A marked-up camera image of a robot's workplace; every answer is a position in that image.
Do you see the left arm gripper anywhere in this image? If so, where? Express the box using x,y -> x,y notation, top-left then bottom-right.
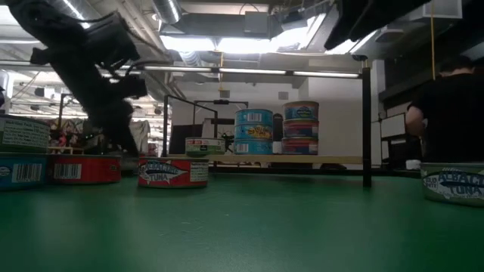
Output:
56,48 -> 148,158

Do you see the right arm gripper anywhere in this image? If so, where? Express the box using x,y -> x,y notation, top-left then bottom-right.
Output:
324,0 -> 430,51

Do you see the blue label seafood can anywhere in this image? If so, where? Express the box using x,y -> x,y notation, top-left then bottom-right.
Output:
120,156 -> 139,175
0,152 -> 49,190

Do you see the red albacore tuna can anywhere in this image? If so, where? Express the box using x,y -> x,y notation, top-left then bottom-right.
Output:
137,156 -> 209,189
47,153 -> 123,185

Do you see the green albacore tuna can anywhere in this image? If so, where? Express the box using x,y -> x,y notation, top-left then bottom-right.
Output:
184,136 -> 227,157
0,114 -> 51,154
419,162 -> 484,208

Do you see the grey hanging cloth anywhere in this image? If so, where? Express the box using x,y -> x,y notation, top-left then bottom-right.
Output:
130,119 -> 151,156

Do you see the colourful hanging cloth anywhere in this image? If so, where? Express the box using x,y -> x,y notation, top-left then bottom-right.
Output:
48,119 -> 86,149

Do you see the ceiling tube light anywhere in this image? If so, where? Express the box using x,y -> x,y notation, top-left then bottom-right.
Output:
293,71 -> 360,79
143,66 -> 213,73
0,59 -> 35,67
219,68 -> 287,76

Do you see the slanted ceiling light panel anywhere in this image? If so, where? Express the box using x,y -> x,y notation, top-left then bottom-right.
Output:
271,2 -> 341,56

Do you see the black monitor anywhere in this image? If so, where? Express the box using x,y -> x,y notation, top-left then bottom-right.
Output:
168,123 -> 204,156

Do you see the white board panel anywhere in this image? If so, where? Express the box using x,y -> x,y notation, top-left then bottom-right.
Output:
380,112 -> 408,139

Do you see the person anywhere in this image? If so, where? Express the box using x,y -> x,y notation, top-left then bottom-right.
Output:
405,55 -> 484,164

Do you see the bright ceiling light panel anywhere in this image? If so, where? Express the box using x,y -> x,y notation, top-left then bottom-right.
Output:
158,36 -> 273,54

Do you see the green table mat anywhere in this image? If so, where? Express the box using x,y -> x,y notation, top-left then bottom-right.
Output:
0,172 -> 484,272

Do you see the black background camera frame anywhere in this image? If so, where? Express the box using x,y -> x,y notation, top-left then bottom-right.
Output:
56,91 -> 82,119
192,99 -> 250,128

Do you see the yellow hanging cord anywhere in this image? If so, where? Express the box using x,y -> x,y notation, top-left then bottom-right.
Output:
430,0 -> 436,80

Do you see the short silver corrugated duct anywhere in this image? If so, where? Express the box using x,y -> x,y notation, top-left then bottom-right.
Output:
150,0 -> 183,24

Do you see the dark rectangular ceiling duct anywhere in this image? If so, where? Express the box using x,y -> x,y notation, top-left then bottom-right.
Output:
169,10 -> 274,40

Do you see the wooden shelf black metal frame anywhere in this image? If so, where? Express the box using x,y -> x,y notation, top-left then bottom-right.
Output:
162,54 -> 374,189

